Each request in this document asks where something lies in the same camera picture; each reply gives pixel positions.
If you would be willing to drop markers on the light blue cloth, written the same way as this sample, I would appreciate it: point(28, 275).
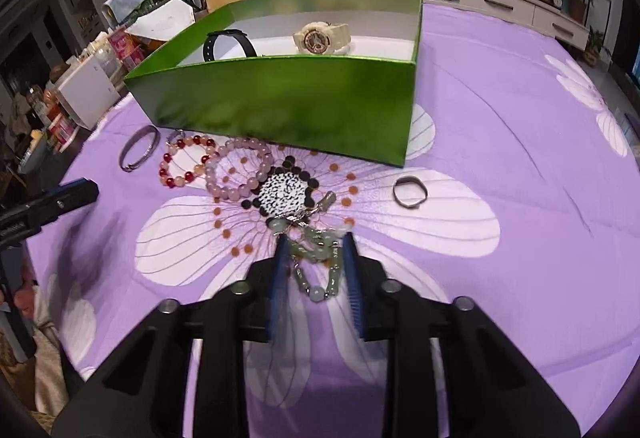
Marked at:
point(122, 3)

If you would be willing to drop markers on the white box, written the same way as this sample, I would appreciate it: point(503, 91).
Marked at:
point(87, 88)

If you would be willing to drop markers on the dark pen holder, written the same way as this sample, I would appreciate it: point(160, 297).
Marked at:
point(200, 13)

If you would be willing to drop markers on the pile of pink packets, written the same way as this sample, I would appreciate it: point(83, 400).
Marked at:
point(124, 48)

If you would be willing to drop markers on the silver bangle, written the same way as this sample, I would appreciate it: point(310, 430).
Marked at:
point(127, 166)

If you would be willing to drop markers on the small potted plant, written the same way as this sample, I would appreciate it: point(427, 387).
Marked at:
point(596, 51)

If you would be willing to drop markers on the white TV cabinet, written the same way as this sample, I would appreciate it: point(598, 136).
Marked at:
point(495, 1)

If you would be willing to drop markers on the white paper sheet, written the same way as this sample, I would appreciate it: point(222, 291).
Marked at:
point(160, 26)

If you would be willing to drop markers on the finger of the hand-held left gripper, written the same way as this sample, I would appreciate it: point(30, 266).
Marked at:
point(55, 203)

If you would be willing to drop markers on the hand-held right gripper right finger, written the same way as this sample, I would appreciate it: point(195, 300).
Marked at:
point(354, 278)

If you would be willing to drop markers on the green cardboard box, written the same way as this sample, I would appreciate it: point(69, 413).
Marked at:
point(280, 103)

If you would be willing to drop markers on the cream wrist watch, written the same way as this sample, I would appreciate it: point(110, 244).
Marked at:
point(312, 38)

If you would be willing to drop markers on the black wrist watch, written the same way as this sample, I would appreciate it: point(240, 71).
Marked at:
point(209, 43)

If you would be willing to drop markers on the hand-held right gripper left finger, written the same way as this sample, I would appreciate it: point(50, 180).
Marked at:
point(279, 278)

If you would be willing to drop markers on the person's left hand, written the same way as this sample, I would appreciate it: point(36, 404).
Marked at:
point(31, 298)

